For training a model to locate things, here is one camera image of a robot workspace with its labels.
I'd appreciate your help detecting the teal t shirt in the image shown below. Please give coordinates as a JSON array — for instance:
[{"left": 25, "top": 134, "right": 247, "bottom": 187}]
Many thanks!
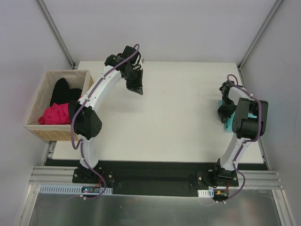
[{"left": 218, "top": 100, "right": 257, "bottom": 132}]

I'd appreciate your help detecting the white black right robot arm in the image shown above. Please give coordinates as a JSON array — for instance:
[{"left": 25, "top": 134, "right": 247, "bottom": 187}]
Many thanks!
[{"left": 212, "top": 81, "right": 269, "bottom": 186}]

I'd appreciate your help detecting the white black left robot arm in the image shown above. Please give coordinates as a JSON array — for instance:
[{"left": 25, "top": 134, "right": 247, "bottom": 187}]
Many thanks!
[{"left": 68, "top": 44, "right": 143, "bottom": 184}]

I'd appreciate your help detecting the wicker laundry basket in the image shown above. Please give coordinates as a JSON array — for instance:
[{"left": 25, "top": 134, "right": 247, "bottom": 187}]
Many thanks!
[{"left": 24, "top": 70, "right": 94, "bottom": 141}]

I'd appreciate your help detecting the black t shirt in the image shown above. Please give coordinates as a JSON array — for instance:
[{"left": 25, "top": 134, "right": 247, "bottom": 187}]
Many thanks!
[{"left": 50, "top": 78, "right": 82, "bottom": 106}]

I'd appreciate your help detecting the pink t shirt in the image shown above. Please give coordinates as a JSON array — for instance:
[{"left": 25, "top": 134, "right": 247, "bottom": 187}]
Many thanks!
[{"left": 38, "top": 103, "right": 70, "bottom": 125}]

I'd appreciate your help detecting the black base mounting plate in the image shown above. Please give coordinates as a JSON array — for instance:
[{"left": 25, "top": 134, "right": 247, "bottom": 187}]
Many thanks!
[{"left": 72, "top": 161, "right": 239, "bottom": 197}]

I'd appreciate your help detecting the right white cable duct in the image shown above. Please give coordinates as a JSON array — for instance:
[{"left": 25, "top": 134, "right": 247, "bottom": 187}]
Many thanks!
[{"left": 198, "top": 188, "right": 229, "bottom": 198}]

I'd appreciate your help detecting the white cable duct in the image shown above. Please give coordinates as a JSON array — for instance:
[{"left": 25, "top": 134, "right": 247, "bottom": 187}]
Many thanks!
[
  {"left": 40, "top": 185, "right": 113, "bottom": 196},
  {"left": 198, "top": 188, "right": 229, "bottom": 198}
]

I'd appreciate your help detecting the left rear aluminium post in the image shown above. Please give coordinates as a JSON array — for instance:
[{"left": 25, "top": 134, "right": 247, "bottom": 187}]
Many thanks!
[{"left": 35, "top": 0, "right": 76, "bottom": 70}]

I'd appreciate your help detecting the aluminium post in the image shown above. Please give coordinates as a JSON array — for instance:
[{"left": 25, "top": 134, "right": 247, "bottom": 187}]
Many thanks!
[
  {"left": 35, "top": 0, "right": 76, "bottom": 70},
  {"left": 237, "top": 0, "right": 285, "bottom": 71}
]

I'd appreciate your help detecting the right rear aluminium post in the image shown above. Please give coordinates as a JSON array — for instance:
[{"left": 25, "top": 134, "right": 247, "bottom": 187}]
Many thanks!
[{"left": 237, "top": 0, "right": 285, "bottom": 71}]

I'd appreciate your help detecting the left white cable duct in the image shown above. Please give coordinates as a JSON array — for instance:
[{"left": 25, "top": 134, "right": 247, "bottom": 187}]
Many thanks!
[{"left": 40, "top": 185, "right": 113, "bottom": 196}]

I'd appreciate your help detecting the aluminium front frame rail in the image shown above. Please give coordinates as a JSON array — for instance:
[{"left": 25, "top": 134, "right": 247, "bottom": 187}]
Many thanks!
[{"left": 30, "top": 158, "right": 284, "bottom": 189}]

